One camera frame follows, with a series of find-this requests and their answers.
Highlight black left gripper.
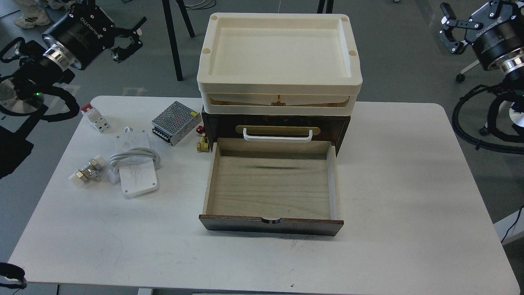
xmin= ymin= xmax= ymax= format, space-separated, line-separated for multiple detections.
xmin=43 ymin=5 xmax=147 ymax=70

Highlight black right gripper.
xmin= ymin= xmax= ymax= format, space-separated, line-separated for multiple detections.
xmin=438 ymin=0 xmax=523 ymax=71

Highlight white charger with cable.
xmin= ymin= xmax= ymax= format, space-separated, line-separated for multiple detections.
xmin=107 ymin=127 xmax=161 ymax=198

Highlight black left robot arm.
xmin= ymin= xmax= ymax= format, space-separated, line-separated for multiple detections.
xmin=0 ymin=0 xmax=147 ymax=177

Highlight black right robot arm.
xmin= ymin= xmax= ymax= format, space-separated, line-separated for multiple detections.
xmin=438 ymin=0 xmax=524 ymax=154

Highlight dark wooden cabinet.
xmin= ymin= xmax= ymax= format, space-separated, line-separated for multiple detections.
xmin=201 ymin=111 xmax=351 ymax=152

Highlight black stand leg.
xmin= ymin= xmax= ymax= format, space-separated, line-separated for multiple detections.
xmin=316 ymin=0 xmax=334 ymax=14
xmin=162 ymin=0 xmax=196 ymax=82

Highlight red white circuit breaker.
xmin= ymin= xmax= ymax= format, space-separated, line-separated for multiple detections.
xmin=80 ymin=103 xmax=111 ymax=133

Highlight white sneaker of person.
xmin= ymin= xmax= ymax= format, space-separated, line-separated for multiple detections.
xmin=13 ymin=0 xmax=72 ymax=29

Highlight metal mesh power supply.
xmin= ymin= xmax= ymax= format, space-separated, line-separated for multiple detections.
xmin=152 ymin=101 xmax=202 ymax=146

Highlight brass valve fitting white caps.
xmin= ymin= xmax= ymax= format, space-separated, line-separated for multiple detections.
xmin=68 ymin=155 xmax=107 ymax=186

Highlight cream plastic stacked tray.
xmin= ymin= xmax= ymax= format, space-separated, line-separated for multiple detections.
xmin=197 ymin=13 xmax=363 ymax=116

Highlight black stand leg right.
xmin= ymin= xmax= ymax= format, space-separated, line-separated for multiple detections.
xmin=316 ymin=0 xmax=334 ymax=14

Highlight open wooden drawer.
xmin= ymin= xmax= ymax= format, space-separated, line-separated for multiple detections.
xmin=199 ymin=138 xmax=344 ymax=236

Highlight brass valve red handle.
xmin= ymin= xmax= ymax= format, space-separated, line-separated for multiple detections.
xmin=195 ymin=125 xmax=210 ymax=152

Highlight white drawer handle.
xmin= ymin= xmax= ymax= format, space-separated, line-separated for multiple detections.
xmin=243 ymin=128 xmax=313 ymax=143

